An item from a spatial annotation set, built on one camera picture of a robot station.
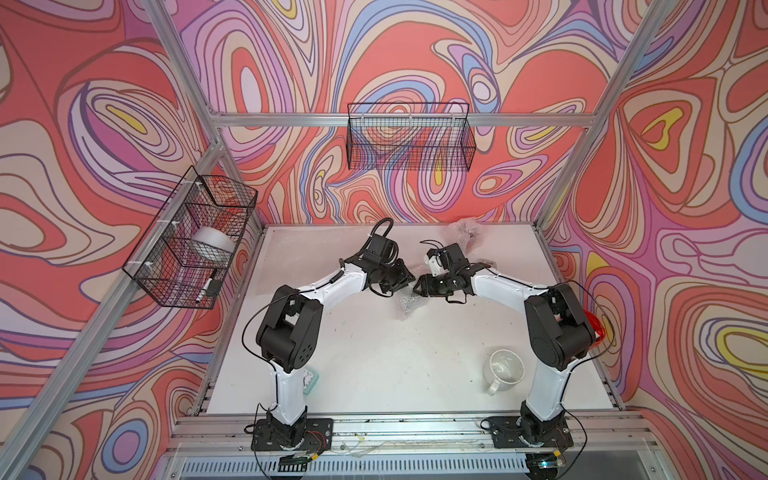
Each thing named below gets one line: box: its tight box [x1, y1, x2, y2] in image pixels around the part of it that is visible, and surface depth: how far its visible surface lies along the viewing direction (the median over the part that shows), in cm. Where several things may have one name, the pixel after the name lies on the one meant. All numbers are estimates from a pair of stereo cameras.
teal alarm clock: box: [302, 368, 320, 396], surface depth 82 cm
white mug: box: [484, 349, 525, 396], surface depth 80 cm
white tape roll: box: [191, 226, 236, 264], surface depth 73 cm
